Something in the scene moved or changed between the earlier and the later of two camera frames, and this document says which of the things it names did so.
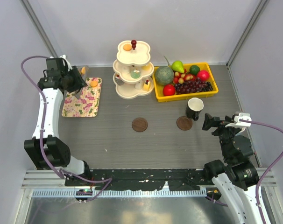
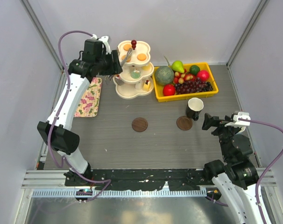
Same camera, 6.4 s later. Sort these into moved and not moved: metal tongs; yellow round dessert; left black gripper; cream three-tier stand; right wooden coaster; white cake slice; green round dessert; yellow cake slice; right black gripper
Moved: metal tongs; left black gripper
Not moved: white cake slice; green round dessert; right wooden coaster; yellow round dessert; yellow cake slice; cream three-tier stand; right black gripper
